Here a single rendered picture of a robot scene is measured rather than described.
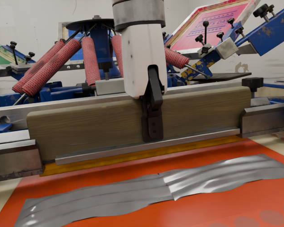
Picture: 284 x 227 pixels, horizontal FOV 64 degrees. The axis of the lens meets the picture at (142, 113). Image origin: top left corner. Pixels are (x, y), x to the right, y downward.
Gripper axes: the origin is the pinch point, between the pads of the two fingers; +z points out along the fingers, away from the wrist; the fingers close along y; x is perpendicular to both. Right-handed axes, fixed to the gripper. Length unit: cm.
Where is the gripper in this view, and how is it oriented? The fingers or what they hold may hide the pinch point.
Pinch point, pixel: (149, 125)
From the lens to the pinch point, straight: 37.5
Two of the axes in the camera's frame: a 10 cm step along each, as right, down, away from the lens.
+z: 1.0, 9.7, 2.3
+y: 2.3, 2.0, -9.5
